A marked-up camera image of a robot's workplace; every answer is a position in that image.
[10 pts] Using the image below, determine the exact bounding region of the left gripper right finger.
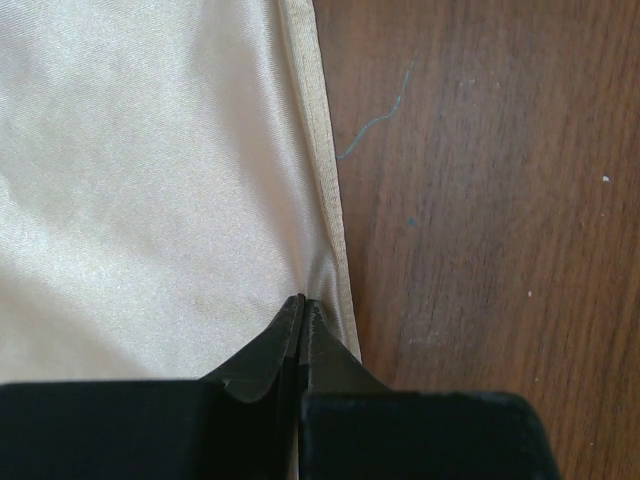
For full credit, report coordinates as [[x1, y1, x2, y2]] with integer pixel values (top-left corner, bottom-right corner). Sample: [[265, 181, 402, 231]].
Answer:
[[298, 300, 561, 479]]

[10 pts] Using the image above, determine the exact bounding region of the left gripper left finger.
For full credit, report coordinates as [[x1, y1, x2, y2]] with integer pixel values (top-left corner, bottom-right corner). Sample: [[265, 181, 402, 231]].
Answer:
[[1, 295, 305, 479]]

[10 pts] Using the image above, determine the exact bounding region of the beige cloth napkin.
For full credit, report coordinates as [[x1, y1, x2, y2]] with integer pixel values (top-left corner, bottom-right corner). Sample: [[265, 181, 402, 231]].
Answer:
[[1, 1, 360, 388]]

